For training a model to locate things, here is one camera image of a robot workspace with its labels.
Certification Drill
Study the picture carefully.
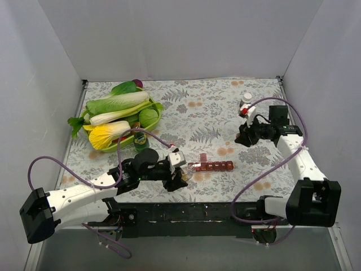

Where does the green plastic basket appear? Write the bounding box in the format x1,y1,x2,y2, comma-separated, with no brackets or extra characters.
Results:
68,91,163,150

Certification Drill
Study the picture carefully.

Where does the purple cable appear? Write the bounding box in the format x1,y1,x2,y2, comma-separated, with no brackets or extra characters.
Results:
28,128,177,259
230,97,307,246

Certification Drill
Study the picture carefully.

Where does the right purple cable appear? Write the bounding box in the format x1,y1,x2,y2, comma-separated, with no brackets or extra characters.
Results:
230,97,307,246

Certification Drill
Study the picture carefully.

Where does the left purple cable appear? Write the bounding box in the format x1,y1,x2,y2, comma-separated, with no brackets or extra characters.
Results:
28,128,177,259

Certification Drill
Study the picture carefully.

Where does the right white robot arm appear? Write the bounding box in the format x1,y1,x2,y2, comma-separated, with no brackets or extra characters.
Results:
235,104,341,227

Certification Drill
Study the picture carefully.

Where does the clear yellow pill bottle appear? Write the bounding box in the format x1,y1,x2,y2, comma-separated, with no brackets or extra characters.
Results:
181,163,196,182

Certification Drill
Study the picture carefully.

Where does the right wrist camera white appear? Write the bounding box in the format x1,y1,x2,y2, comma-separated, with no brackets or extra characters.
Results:
239,104,256,127

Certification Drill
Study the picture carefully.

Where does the blue white-capped pill bottle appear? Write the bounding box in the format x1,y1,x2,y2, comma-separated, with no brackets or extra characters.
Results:
239,93,252,108

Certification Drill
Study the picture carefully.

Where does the round green cabbage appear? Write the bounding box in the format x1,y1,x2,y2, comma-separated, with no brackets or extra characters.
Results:
138,108,159,128

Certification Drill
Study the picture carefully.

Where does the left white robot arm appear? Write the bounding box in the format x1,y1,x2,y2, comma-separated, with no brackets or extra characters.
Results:
19,148,187,244

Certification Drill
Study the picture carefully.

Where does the large napa cabbage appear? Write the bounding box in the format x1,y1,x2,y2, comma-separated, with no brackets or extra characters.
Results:
86,91,149,116

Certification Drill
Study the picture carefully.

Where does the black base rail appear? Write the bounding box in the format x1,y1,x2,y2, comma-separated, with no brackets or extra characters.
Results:
87,199,276,238

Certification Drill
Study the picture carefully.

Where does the dark green leafy vegetable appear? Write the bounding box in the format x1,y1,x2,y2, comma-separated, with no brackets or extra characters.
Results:
109,81,142,97

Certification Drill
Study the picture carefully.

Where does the purple onion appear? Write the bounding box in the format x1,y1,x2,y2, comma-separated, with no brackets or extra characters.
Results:
132,79,143,88

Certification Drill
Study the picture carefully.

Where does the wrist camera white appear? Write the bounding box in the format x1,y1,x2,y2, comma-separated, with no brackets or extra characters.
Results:
239,104,256,127
168,151,187,172

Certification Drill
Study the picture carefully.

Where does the white-stemmed bok choy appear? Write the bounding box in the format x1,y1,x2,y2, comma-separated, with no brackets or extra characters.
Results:
89,101,164,126

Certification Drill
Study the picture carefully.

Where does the green glass bottle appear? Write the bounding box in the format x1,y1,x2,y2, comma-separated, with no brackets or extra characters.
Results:
131,122,149,153

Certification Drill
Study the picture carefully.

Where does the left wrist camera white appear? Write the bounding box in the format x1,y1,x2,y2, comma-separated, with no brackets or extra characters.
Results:
168,151,187,172

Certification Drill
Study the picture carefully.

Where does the yellow-leaf cabbage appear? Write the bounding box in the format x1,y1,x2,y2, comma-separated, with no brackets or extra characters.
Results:
83,121,130,150

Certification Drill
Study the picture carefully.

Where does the red weekly pill organizer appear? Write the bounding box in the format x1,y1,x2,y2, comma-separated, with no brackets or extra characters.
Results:
188,153,234,172

